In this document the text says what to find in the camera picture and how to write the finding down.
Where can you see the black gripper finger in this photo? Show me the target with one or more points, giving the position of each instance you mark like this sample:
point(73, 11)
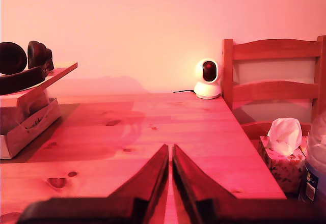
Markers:
point(188, 183)
point(152, 183)

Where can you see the wooden shelf board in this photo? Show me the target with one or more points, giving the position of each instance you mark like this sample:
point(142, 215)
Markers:
point(61, 72)

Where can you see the floral tissue box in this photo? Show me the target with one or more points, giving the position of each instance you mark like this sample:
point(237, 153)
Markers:
point(285, 168)

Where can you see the white tissue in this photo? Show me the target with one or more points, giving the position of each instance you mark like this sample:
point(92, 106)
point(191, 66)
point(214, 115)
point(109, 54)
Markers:
point(284, 135)

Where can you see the clear bottle with blue label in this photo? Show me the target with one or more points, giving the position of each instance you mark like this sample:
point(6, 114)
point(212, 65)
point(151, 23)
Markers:
point(317, 157)

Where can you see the printed cardboard tray box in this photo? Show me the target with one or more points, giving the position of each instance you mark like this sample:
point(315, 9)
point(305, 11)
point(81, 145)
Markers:
point(33, 127)

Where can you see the wooden chair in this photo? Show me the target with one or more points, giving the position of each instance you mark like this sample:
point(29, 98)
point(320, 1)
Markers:
point(275, 48)

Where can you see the dark over-ear headphones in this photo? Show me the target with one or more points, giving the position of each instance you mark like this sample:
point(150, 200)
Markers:
point(23, 80)

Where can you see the white dome security camera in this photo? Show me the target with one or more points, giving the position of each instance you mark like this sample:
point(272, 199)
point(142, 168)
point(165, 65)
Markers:
point(207, 81)

